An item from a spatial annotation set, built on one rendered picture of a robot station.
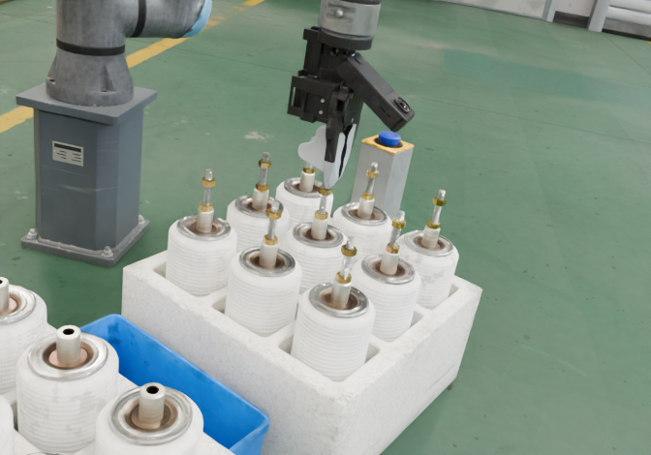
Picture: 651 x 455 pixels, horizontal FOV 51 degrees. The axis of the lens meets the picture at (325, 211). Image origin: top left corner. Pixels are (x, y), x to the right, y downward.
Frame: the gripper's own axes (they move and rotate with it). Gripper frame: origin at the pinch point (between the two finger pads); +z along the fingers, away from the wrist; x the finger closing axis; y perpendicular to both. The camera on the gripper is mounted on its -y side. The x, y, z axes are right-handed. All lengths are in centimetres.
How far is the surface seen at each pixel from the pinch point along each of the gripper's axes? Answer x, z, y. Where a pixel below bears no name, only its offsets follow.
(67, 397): 44.1, 10.4, 7.9
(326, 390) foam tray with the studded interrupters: 22.2, 16.4, -10.9
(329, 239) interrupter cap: 0.4, 9.0, -0.9
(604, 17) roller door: -521, 23, -25
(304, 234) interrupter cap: 1.4, 9.1, 2.7
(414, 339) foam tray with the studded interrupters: 5.9, 16.4, -16.9
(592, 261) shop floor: -78, 34, -42
